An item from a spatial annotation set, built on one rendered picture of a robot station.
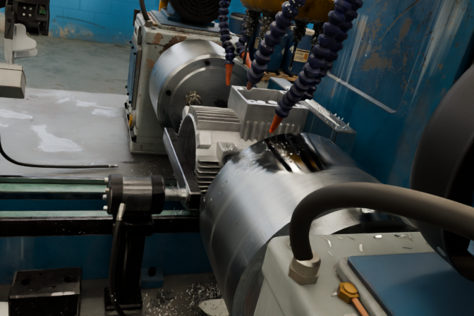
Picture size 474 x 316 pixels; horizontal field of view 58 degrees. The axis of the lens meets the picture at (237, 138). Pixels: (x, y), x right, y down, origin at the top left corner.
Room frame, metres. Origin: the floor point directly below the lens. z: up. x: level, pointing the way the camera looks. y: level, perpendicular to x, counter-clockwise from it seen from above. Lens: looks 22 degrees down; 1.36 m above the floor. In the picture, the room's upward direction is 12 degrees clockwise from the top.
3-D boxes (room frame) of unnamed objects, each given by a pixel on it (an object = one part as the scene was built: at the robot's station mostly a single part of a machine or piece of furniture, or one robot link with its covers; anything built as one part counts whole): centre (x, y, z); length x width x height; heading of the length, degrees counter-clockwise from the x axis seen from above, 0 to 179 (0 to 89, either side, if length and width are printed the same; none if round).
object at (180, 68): (1.08, 0.13, 1.04); 0.37 x 0.25 x 0.25; 22
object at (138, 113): (1.30, 0.22, 0.99); 0.35 x 0.31 x 0.37; 22
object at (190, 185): (0.68, 0.09, 1.01); 0.26 x 0.04 x 0.03; 22
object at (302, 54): (5.99, -0.18, 0.37); 1.20 x 0.80 x 0.74; 109
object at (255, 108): (0.77, -0.04, 1.11); 0.12 x 0.11 x 0.07; 112
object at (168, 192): (0.57, 0.09, 1.01); 0.08 x 0.02 x 0.02; 112
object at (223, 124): (0.75, -0.01, 1.01); 0.20 x 0.19 x 0.19; 112
